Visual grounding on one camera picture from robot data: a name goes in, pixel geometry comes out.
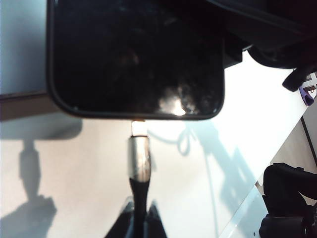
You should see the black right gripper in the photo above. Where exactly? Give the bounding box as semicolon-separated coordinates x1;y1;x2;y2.
215;0;317;70

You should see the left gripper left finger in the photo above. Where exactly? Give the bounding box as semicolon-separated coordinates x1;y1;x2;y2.
104;196;136;238

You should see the black charging cable silver plug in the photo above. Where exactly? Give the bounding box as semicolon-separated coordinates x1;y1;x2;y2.
127;119;153;238

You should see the black smartphone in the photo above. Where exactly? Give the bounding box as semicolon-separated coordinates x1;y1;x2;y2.
46;0;226;121

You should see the purple plastic object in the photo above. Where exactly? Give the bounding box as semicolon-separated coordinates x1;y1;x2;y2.
299;86;317;107

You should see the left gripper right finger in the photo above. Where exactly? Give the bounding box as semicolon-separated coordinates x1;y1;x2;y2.
147;199;169;238

